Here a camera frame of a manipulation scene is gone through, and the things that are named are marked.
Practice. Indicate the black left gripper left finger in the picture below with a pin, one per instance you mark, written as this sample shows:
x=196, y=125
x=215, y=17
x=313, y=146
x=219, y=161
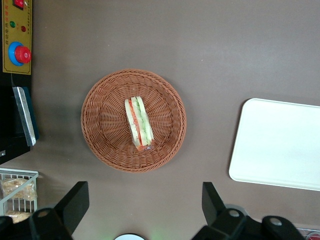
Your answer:
x=72, y=200

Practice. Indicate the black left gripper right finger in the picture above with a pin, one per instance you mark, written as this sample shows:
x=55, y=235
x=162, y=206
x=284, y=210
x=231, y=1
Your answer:
x=212, y=202

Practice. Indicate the triangle sandwich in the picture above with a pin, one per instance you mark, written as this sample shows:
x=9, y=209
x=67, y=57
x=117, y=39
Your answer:
x=140, y=122

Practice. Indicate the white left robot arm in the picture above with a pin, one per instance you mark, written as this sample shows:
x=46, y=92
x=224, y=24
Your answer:
x=130, y=237

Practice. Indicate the round brown wicker basket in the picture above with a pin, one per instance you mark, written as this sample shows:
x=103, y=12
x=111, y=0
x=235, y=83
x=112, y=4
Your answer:
x=105, y=120

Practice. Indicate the cream plastic serving tray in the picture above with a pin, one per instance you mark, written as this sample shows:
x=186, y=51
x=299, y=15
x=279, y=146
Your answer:
x=277, y=145

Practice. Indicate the rice cracker snack bag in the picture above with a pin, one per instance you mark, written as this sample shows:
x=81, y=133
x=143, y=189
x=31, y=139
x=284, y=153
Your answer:
x=17, y=216
x=17, y=188

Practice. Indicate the clear acrylic bottle rack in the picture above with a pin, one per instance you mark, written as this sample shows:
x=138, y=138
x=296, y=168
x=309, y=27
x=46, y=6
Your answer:
x=303, y=229

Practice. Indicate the red emergency stop button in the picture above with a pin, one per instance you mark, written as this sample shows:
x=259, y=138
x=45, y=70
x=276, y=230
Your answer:
x=22, y=55

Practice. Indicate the black appliance with yellow panel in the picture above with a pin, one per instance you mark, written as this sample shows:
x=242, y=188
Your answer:
x=15, y=32

